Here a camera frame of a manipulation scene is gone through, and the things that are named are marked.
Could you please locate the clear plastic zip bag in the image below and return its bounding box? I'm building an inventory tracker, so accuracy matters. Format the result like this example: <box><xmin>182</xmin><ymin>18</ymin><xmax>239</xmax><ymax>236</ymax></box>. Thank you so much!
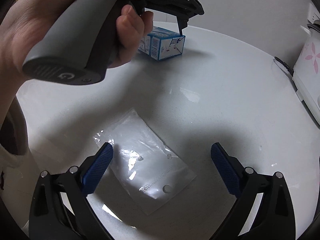
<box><xmin>93</xmin><ymin>109</ymin><xmax>196</xmax><ymax>215</ymax></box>

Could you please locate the blue white milk carton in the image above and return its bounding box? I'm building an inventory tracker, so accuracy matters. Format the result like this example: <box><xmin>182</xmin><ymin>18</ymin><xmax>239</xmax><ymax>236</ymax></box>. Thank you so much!
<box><xmin>138</xmin><ymin>26</ymin><xmax>185</xmax><ymax>61</ymax></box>

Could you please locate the person's left hand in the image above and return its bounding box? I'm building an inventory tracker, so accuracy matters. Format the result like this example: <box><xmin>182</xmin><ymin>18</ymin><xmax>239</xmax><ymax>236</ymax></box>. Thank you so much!
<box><xmin>0</xmin><ymin>0</ymin><xmax>154</xmax><ymax>131</ymax></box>

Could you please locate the white rice cooker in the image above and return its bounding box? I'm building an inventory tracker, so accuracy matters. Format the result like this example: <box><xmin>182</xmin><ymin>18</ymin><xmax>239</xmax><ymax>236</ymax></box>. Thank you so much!
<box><xmin>292</xmin><ymin>20</ymin><xmax>320</xmax><ymax>122</ymax></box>

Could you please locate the rice cooker power cable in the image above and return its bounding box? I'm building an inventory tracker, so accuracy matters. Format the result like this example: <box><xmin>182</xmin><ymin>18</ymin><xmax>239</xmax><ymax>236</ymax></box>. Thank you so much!
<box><xmin>273</xmin><ymin>56</ymin><xmax>295</xmax><ymax>77</ymax></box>

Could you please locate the right wall socket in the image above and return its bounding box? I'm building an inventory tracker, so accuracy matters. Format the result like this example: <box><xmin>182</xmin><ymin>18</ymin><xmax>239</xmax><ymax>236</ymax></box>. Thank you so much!
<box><xmin>307</xmin><ymin>3</ymin><xmax>320</xmax><ymax>24</ymax></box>

